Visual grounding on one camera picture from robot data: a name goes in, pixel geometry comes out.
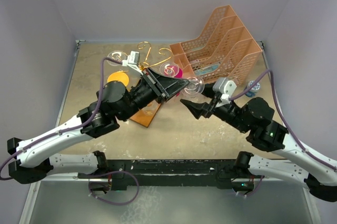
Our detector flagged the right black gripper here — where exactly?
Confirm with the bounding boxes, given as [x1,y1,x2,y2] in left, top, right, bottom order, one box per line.
[180,80,250,133]

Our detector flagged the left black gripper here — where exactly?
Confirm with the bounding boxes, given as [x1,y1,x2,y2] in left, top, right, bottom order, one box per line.
[118,67,189,121]

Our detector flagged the pink plastic wine glass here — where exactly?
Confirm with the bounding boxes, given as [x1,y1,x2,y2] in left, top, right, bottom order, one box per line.
[164,66,184,97]

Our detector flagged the clear champagne flute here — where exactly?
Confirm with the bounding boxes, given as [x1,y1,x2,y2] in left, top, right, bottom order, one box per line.
[160,62,180,77]

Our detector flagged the clear wine glass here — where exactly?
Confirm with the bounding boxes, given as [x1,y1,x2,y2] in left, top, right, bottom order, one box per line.
[107,50,127,66]
[182,76,205,98]
[142,101,158,116]

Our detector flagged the yellow plastic wine glass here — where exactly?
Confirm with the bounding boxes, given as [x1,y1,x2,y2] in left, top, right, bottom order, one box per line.
[107,71,130,86]

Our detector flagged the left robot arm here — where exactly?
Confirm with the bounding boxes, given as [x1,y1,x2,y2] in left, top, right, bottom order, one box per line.
[6,69,189,184]

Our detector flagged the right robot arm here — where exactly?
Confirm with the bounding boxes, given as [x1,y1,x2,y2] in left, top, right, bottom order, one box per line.
[181,78,336,202]

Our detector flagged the blue white round tin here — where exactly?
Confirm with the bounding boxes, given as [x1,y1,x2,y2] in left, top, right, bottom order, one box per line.
[245,80,261,98]

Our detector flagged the orange plastic file organizer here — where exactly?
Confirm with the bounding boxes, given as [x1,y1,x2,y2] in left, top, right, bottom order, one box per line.
[170,5,262,86]

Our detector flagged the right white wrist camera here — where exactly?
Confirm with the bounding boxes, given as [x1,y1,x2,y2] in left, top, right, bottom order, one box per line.
[212,77,237,107]

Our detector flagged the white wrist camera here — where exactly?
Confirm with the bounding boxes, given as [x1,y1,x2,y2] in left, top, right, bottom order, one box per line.
[122,50,143,75]
[212,77,237,107]

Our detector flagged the gold wire wine glass rack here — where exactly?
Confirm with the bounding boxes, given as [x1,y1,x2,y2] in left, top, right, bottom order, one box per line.
[130,41,173,128]

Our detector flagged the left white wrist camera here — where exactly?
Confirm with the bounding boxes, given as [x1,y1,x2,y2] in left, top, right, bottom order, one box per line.
[122,50,143,75]

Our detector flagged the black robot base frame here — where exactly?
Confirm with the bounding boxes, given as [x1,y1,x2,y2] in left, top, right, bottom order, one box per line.
[77,151,266,192]

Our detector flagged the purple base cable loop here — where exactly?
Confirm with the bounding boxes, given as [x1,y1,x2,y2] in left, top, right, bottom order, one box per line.
[88,170,140,205]

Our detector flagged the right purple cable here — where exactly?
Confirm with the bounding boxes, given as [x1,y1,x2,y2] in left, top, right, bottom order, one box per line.
[229,69,337,171]

